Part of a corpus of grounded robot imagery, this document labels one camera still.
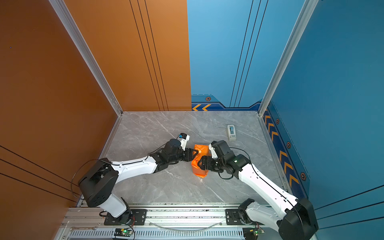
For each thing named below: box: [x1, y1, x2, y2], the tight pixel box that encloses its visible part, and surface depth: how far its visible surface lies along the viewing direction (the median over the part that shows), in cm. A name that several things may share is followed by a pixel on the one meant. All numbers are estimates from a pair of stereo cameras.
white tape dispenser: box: [227, 124, 237, 142], surface depth 105 cm
